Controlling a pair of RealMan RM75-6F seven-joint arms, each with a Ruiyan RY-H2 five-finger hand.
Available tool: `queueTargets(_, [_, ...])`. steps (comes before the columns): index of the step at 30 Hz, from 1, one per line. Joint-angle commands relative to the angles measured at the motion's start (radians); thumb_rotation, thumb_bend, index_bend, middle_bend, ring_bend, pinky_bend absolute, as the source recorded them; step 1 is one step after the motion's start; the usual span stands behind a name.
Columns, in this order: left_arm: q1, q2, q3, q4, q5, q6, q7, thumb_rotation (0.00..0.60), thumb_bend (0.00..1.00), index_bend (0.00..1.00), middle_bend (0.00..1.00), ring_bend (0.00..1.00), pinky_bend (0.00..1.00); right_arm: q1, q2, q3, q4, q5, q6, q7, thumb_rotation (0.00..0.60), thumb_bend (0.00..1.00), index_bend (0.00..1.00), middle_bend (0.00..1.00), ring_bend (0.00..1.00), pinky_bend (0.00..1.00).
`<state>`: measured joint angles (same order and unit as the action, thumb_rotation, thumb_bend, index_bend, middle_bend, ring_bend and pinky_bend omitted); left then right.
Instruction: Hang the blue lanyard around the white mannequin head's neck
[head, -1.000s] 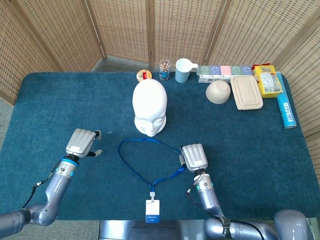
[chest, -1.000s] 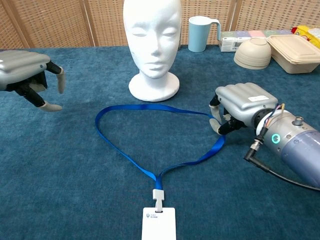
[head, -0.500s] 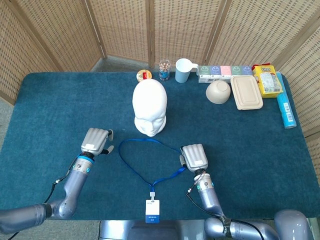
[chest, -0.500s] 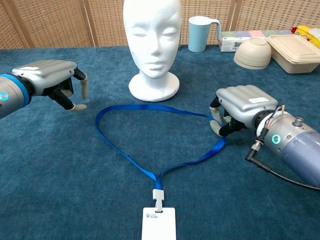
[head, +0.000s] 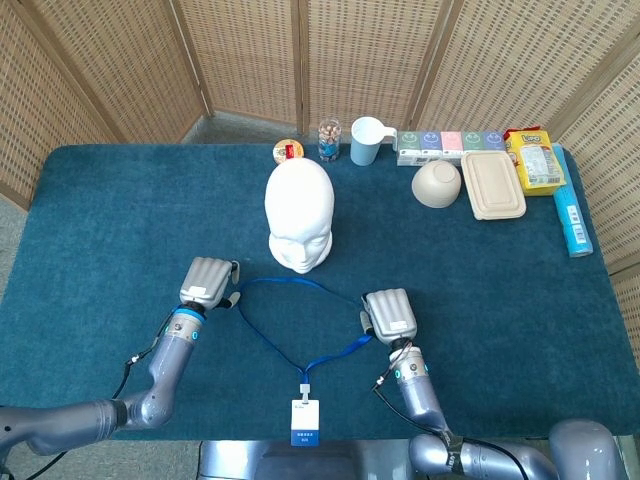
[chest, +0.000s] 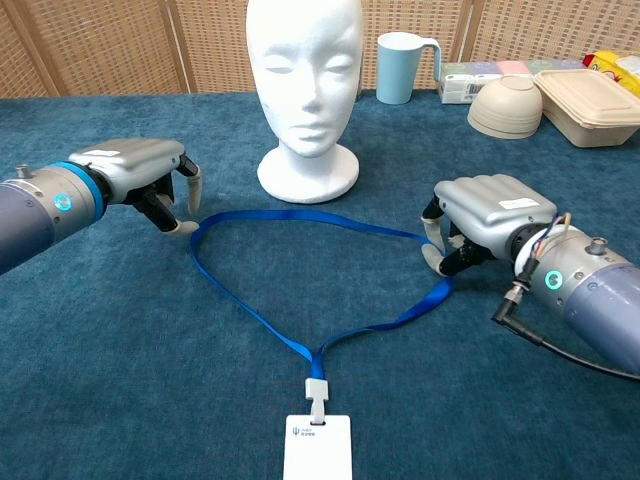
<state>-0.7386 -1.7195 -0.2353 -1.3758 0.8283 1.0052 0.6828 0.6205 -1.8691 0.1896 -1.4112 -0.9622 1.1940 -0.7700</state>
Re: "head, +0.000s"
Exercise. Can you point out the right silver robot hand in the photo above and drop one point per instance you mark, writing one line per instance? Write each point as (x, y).
(392, 315)

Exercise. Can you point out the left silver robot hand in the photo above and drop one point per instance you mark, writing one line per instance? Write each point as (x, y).
(205, 282)

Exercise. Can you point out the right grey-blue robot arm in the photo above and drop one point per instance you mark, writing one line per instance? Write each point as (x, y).
(420, 395)

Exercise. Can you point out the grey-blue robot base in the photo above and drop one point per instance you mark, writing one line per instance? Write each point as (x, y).
(300, 462)

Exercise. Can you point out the blue table cloth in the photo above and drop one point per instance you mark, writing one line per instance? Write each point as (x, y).
(125, 210)

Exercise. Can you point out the white foam mannequin head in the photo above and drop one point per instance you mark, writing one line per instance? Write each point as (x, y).
(299, 200)

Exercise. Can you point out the beige upturned bowl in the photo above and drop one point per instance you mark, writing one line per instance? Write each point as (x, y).
(436, 185)

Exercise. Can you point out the round can with red label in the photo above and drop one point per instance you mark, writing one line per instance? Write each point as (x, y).
(288, 150)

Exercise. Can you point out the beige lidded lunch box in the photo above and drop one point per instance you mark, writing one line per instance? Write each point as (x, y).
(492, 187)

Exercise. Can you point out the light blue mug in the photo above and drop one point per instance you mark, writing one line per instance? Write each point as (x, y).
(363, 147)

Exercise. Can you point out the multicolour tissue packet bundle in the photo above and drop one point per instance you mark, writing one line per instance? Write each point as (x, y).
(450, 142)

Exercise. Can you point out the clear jar of candies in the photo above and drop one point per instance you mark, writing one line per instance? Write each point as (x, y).
(329, 142)

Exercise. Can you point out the blue roll with barcode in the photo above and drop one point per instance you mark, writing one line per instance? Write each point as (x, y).
(572, 215)

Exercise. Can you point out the yellow snack package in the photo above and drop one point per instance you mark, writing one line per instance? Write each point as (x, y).
(537, 162)

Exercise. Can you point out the wicker folding screen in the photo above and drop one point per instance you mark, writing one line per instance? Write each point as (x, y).
(125, 60)

